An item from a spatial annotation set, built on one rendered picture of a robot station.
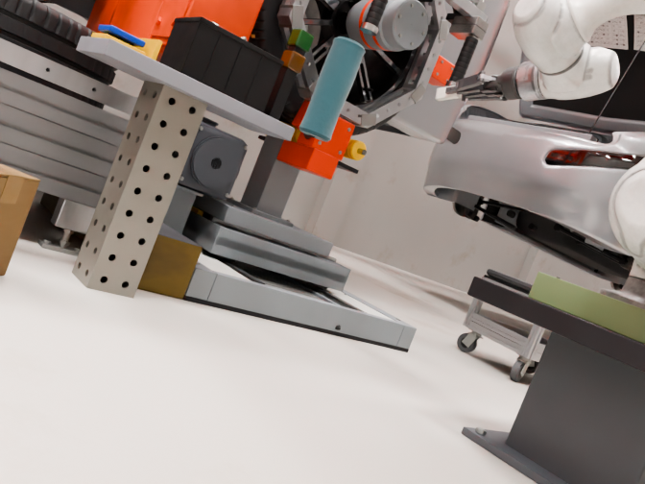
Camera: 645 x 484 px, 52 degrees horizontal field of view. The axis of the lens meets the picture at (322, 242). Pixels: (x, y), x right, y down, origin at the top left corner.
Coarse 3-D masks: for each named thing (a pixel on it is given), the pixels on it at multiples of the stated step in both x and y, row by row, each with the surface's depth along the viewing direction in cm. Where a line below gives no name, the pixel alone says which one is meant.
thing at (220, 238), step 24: (192, 216) 189; (192, 240) 186; (216, 240) 177; (240, 240) 182; (264, 240) 193; (264, 264) 188; (288, 264) 194; (312, 264) 199; (336, 264) 211; (336, 288) 207
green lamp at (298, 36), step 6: (294, 30) 146; (300, 30) 145; (294, 36) 146; (300, 36) 145; (306, 36) 145; (312, 36) 146; (288, 42) 147; (294, 42) 145; (300, 42) 145; (306, 42) 146; (300, 48) 146; (306, 48) 146
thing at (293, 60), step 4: (284, 52) 147; (288, 52) 146; (292, 52) 145; (296, 52) 145; (284, 56) 147; (288, 56) 145; (292, 56) 145; (296, 56) 145; (300, 56) 146; (284, 60) 146; (288, 60) 145; (292, 60) 145; (296, 60) 146; (300, 60) 146; (304, 60) 147; (284, 64) 146; (288, 64) 145; (292, 64) 145; (296, 64) 146; (300, 64) 147; (292, 68) 146; (296, 68) 146; (300, 68) 147; (296, 72) 147
